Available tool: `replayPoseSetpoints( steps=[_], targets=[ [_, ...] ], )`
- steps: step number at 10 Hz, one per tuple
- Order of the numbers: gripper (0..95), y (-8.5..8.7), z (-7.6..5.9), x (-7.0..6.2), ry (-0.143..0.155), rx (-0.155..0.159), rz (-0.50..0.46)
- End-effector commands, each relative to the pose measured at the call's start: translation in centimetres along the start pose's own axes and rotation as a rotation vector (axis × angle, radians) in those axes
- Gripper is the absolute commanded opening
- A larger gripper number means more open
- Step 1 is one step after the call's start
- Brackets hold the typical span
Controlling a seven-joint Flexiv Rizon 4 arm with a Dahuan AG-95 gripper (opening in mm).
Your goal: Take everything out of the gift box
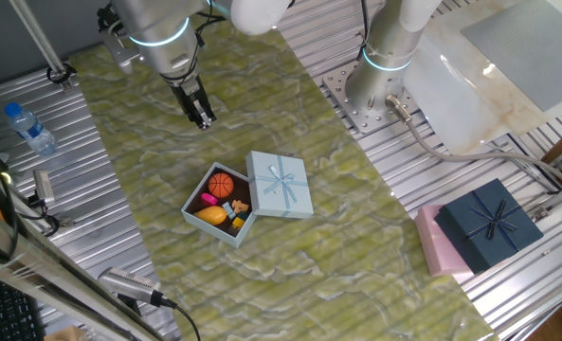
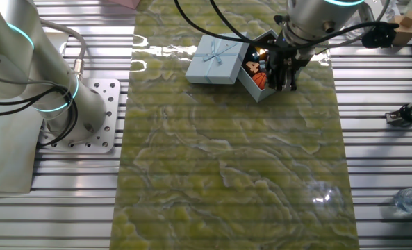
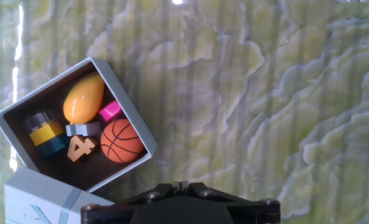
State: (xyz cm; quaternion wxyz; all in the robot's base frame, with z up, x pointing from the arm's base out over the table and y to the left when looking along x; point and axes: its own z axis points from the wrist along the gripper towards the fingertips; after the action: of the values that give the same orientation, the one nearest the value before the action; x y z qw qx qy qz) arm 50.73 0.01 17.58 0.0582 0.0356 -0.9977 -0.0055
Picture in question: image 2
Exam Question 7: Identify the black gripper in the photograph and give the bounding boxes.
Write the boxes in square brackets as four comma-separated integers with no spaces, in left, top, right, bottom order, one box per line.
[266,47,313,93]

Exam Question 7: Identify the light blue gift box base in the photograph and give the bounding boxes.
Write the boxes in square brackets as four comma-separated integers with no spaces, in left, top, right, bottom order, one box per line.
[238,28,303,103]

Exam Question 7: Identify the light blue gift box lid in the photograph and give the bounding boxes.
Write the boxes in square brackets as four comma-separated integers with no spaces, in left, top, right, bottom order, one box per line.
[185,31,252,85]

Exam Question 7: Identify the orange toy basketball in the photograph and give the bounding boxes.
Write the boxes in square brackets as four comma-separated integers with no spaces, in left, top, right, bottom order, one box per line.
[252,72,269,90]

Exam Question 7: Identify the dark blue toy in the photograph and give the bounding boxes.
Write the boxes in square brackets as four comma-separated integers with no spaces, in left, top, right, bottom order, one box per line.
[246,48,261,63]

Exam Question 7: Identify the green marble pattern mat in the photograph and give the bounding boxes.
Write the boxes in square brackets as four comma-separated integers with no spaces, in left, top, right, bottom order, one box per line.
[108,0,360,250]

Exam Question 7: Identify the large wooden cube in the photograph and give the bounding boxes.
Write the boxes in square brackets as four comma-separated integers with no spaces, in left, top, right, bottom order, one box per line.
[393,19,412,46]

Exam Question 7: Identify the small wooden cube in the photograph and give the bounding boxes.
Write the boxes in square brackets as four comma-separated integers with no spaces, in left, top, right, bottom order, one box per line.
[399,10,412,28]

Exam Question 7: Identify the pink flat object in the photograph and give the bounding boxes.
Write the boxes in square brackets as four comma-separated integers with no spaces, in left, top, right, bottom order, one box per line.
[108,0,141,10]

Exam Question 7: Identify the silver robot mounting plate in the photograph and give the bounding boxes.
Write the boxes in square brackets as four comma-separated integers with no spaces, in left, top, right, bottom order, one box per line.
[38,78,122,154]

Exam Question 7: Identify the black cable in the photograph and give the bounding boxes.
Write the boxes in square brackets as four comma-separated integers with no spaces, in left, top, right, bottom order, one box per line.
[208,0,397,49]
[172,0,397,52]

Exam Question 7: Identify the black cable clip bundle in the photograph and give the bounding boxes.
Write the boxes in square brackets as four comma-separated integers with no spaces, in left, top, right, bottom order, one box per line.
[361,21,399,49]

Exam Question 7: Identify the grey cable with metal plug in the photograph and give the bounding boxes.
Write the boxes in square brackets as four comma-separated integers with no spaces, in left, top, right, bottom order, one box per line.
[38,17,88,81]

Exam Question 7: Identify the black cable loop bundle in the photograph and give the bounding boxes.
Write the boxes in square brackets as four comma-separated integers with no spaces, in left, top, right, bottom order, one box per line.
[0,82,79,147]

